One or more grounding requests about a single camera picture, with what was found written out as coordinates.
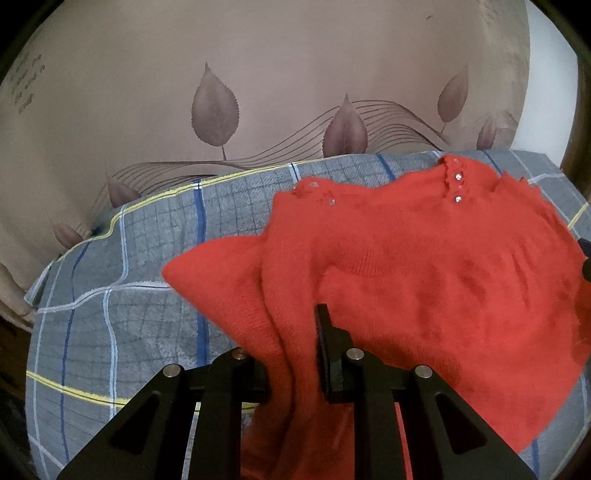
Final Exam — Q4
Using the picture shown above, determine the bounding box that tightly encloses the red knit sweater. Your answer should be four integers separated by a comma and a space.
162, 155, 590, 479

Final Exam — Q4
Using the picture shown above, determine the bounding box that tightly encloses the beige leaf print curtain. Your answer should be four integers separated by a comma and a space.
1, 0, 530, 329

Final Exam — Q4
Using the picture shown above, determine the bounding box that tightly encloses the grey plaid bed sheet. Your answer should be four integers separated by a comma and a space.
23, 149, 591, 480

